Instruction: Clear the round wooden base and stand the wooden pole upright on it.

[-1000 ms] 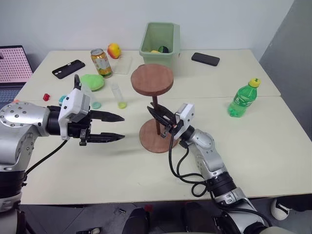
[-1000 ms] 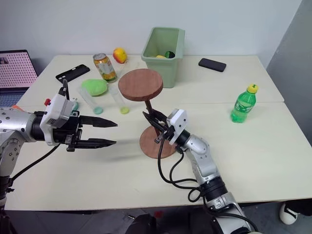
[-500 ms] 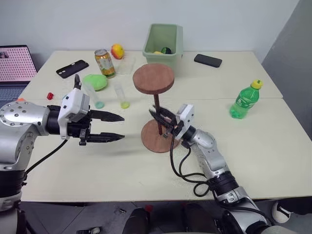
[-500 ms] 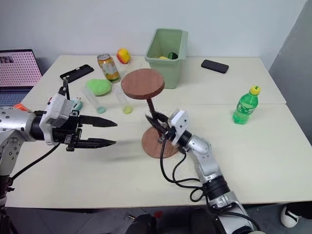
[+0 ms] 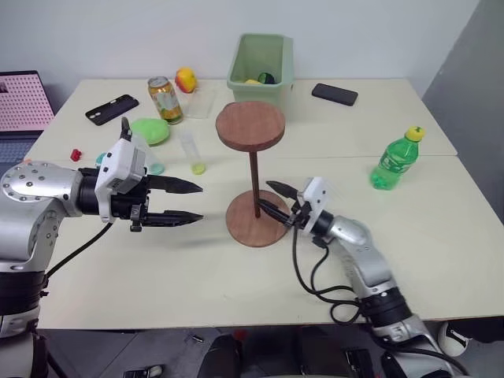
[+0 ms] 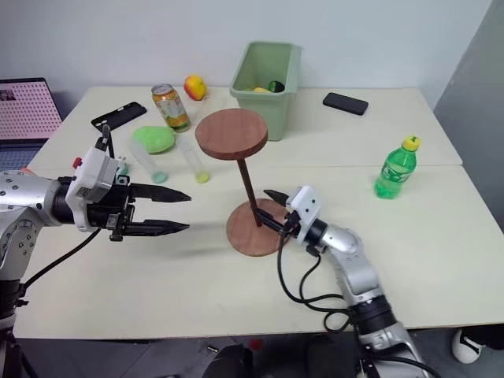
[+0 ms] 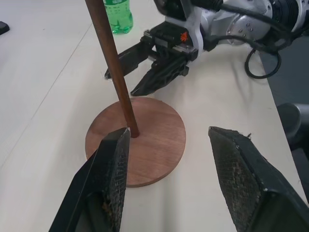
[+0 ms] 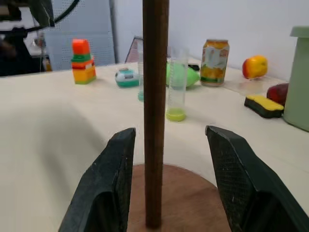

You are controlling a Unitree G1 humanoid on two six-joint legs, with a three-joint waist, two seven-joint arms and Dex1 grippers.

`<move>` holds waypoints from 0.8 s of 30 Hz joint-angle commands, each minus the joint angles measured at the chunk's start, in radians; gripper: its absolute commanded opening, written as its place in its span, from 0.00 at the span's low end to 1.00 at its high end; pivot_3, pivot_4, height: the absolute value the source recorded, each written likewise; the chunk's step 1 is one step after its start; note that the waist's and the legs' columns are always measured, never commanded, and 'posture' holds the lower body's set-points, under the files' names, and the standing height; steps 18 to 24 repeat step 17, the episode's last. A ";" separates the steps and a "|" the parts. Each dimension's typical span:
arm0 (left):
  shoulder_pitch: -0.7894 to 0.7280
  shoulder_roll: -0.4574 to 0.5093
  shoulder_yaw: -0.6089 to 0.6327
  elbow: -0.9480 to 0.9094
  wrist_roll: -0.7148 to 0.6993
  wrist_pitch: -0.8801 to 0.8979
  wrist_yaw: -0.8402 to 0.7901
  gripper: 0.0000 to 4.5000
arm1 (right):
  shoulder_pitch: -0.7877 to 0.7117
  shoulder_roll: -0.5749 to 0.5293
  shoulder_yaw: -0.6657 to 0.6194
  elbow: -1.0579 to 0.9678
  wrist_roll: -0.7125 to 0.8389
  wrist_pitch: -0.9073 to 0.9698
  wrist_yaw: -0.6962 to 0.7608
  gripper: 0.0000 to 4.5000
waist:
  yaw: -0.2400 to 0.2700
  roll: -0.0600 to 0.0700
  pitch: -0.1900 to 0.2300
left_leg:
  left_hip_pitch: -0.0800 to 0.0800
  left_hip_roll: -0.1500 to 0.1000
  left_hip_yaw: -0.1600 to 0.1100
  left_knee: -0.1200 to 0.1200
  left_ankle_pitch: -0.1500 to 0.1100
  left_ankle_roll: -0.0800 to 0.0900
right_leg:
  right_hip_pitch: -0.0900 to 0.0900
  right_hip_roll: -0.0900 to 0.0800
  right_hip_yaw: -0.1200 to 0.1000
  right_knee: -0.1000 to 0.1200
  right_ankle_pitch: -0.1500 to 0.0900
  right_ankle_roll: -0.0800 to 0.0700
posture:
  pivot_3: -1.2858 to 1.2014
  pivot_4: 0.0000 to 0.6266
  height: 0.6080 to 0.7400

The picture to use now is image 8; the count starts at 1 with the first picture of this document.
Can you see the pale green container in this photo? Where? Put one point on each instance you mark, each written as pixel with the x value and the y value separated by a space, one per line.
pixel 299 79

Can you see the dark red apple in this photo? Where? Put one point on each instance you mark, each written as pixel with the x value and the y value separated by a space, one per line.
pixel 277 93

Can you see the red white card stand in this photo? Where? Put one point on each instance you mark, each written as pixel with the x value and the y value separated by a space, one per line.
pixel 134 52

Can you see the teal white kitchen timer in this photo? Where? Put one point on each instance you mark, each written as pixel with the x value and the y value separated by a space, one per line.
pixel 126 77

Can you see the round wooden base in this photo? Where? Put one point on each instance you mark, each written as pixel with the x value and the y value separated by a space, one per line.
pixel 183 205

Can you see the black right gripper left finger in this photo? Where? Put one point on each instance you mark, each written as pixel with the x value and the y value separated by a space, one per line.
pixel 101 183

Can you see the orange green toy block stack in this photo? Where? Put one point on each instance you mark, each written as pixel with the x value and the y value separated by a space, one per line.
pixel 83 63

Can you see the green plastic toy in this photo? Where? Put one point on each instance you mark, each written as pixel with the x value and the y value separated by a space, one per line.
pixel 192 76

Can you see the yellow orange drink can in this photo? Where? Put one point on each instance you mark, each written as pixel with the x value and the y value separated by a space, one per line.
pixel 214 63

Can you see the yellow black sponge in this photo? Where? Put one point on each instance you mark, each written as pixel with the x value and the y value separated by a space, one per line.
pixel 264 105

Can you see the yellow red apple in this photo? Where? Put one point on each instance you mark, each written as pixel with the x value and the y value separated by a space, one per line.
pixel 255 66

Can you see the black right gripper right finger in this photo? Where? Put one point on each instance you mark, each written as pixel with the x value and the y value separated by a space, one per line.
pixel 243 178

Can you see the clear cylinder with teal base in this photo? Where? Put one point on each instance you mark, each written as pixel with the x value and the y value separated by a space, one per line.
pixel 141 77

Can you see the clear cylinder with green base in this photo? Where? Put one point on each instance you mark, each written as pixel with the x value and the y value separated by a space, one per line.
pixel 177 89

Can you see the dark wooden pole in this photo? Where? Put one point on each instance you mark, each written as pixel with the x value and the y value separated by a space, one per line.
pixel 154 113

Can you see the black small device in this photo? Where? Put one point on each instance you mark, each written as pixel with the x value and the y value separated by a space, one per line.
pixel 193 66

